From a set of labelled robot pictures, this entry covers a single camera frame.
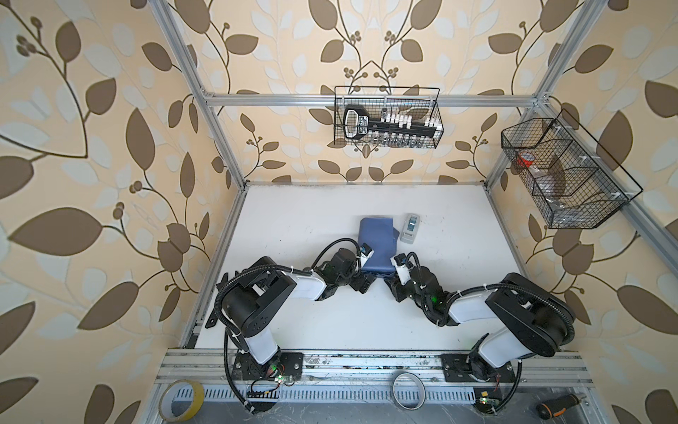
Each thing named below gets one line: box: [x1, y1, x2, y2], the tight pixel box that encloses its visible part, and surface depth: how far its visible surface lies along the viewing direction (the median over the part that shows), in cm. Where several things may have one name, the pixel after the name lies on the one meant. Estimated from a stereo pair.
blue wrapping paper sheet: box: [357, 217, 400, 274], surface depth 96 cm
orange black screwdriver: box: [535, 393, 587, 421], surface depth 68 cm
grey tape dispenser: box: [399, 212, 422, 245], surface depth 104 cm
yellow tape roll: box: [158, 378, 205, 424], surface depth 70 cm
